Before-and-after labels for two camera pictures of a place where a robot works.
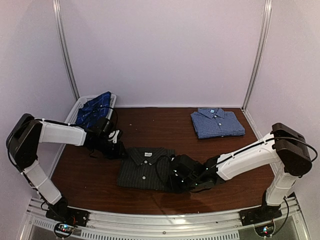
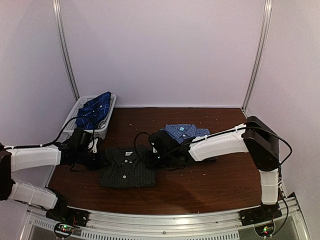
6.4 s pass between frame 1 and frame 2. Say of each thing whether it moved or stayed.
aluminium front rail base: stayed
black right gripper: moved
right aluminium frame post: stayed
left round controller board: stayed
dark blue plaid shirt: stayed
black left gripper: moved
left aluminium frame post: stayed
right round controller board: stayed
